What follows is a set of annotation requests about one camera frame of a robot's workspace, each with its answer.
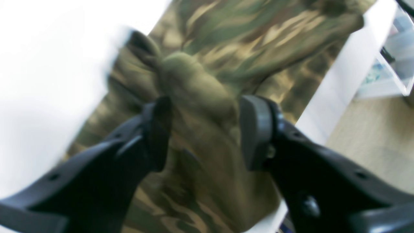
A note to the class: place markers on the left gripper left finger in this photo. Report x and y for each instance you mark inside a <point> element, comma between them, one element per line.
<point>92,191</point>

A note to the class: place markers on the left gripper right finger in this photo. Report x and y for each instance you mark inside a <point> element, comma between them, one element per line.
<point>325,192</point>

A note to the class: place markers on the camouflage T-shirt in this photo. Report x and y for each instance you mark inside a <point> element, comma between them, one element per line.
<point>205,54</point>

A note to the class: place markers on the clear plastic storage bin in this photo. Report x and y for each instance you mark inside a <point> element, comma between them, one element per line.
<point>391,74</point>

